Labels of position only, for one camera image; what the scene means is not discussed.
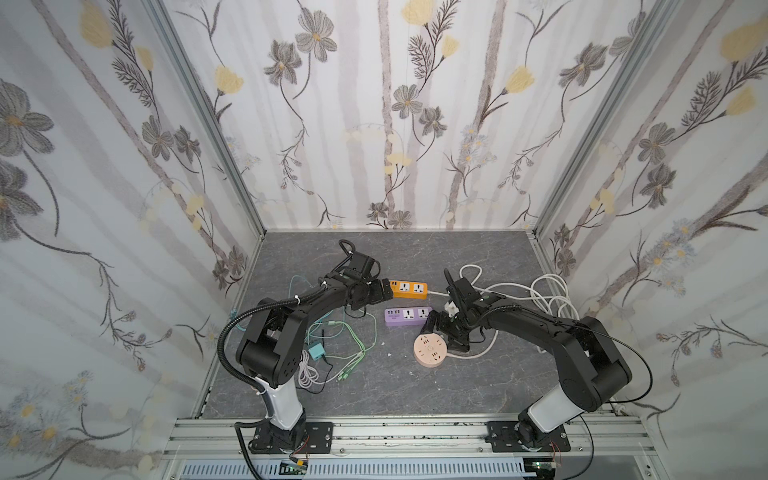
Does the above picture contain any orange power strip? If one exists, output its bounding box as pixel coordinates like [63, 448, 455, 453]
[390, 280, 428, 300]

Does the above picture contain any purple power strip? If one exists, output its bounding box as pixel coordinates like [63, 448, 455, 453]
[384, 306, 432, 327]

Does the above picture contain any pink round power strip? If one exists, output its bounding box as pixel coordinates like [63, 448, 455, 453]
[413, 333, 448, 368]

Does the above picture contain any teal USB charger plug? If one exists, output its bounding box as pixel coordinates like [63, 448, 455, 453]
[307, 342, 326, 361]

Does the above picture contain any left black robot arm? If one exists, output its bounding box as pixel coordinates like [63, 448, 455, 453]
[216, 241, 394, 451]

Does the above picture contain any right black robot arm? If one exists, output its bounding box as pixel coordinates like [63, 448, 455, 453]
[427, 270, 632, 450]

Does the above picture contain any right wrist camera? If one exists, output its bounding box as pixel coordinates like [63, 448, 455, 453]
[444, 301, 460, 318]

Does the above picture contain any white power cords bundle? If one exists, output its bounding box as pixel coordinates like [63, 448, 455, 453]
[427, 263, 581, 361]

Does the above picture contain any light green charging cable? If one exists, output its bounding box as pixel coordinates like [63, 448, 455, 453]
[305, 320, 379, 383]

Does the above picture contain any white charging cable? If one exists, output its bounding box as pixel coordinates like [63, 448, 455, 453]
[297, 350, 328, 391]

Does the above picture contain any teal multi-head charging cable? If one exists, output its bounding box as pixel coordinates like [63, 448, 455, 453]
[227, 274, 379, 367]

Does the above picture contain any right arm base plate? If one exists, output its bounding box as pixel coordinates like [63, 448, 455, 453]
[485, 421, 571, 453]

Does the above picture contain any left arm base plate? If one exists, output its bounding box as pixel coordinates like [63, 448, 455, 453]
[247, 420, 334, 454]

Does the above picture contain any aluminium mounting rail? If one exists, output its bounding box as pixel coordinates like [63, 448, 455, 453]
[161, 412, 657, 463]

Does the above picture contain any white slotted cable duct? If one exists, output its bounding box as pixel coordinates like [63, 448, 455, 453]
[179, 458, 535, 480]

